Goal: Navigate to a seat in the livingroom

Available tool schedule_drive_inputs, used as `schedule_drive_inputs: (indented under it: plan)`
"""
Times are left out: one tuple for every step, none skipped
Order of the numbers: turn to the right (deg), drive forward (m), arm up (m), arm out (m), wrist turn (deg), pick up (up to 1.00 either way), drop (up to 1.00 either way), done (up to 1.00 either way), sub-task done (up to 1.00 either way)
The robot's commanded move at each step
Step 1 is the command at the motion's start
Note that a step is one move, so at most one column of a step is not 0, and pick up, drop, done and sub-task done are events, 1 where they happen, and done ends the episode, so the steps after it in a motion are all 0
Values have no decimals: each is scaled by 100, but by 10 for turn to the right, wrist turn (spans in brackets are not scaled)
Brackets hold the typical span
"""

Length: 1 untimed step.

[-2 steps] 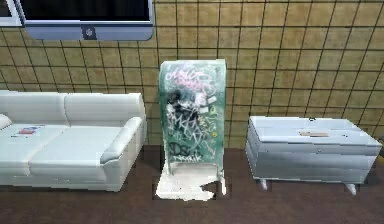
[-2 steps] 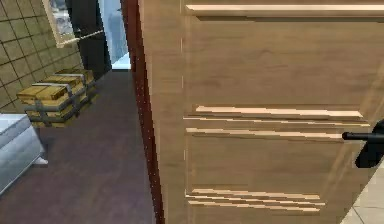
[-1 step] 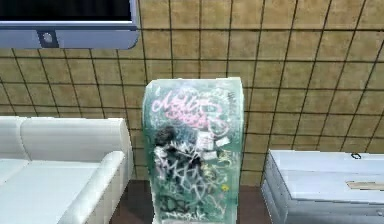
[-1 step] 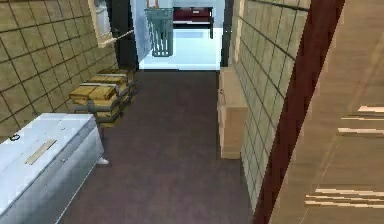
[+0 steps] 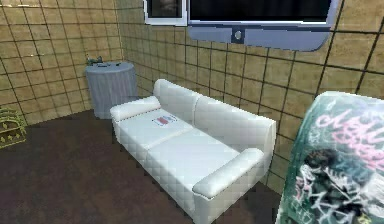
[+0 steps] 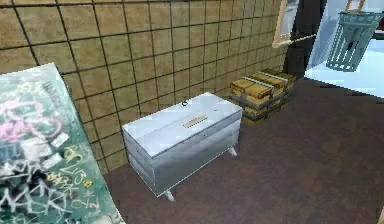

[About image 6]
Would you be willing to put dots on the pale wood framed window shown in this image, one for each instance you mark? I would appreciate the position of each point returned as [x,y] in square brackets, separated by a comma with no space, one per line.
[286,23]

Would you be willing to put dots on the white chest of drawers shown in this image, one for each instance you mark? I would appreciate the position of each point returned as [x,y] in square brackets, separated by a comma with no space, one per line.
[186,146]

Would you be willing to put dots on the teal slatted laundry basket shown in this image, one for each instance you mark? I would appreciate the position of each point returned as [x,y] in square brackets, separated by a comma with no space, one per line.
[353,40]

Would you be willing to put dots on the green graffiti bin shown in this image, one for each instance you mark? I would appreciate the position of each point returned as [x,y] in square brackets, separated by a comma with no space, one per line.
[40,156]

